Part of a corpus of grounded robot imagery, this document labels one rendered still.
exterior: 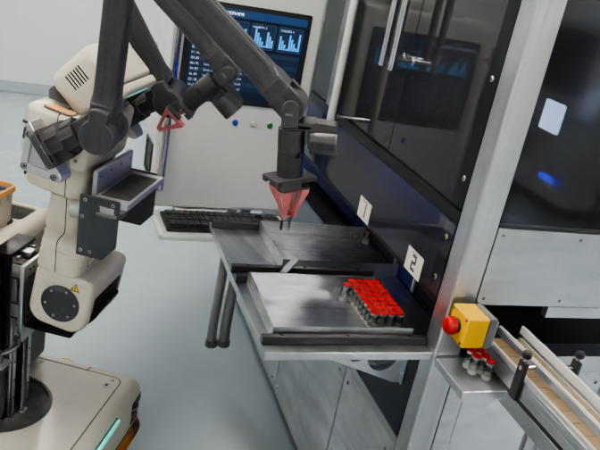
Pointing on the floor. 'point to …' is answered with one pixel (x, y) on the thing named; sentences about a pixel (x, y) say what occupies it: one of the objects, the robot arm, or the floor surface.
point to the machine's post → (483, 206)
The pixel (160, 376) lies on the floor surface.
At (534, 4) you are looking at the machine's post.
